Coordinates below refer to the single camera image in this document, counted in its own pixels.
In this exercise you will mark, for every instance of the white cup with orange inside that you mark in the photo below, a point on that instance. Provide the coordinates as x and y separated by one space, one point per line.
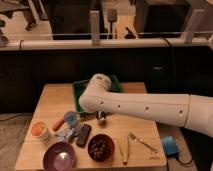
40 131

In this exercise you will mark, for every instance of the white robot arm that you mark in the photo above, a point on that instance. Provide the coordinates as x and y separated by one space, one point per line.
193 112

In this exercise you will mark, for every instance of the blue plastic cup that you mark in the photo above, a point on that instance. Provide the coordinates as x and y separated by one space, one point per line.
71 118

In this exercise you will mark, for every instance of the green plastic tray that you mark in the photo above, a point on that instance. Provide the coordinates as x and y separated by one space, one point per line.
80 86

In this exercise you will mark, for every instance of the small dark round jar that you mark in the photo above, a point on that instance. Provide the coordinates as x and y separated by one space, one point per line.
101 117

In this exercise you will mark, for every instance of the black remote control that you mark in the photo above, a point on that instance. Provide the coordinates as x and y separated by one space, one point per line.
83 135

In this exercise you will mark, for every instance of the wooden spatula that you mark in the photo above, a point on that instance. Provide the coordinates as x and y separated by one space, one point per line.
124 149

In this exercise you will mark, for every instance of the metal fork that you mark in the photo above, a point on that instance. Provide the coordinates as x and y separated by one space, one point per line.
135 138

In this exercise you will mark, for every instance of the brown bowl with food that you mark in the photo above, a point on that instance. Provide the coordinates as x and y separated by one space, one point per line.
101 148

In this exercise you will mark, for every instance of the wooden table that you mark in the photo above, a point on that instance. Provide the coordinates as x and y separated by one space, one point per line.
55 100

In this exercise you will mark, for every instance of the purple bowl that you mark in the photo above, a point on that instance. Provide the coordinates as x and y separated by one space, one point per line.
59 157

